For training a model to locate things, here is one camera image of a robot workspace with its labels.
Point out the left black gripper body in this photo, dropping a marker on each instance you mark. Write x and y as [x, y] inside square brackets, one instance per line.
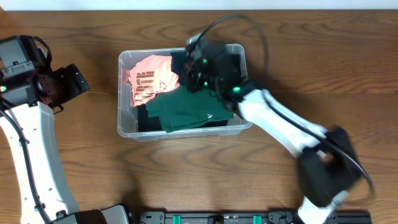
[72, 81]

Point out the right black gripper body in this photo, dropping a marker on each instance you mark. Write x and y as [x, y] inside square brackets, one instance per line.
[201, 79]

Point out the pink printed t-shirt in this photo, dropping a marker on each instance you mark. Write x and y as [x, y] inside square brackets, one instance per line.
[149, 77]

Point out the dark green garment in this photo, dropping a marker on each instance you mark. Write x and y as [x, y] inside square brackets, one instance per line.
[180, 109]

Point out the clear plastic storage bin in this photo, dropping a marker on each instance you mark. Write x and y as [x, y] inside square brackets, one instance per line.
[128, 126]

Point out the black sweater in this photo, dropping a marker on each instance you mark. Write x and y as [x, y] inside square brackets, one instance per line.
[146, 124]

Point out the dark navy garment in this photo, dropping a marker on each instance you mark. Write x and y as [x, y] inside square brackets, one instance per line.
[178, 67]

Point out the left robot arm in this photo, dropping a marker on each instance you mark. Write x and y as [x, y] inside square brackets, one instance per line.
[31, 94]

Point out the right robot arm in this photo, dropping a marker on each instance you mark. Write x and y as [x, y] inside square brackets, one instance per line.
[327, 164]

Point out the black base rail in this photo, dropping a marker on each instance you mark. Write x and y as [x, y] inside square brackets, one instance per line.
[262, 217]

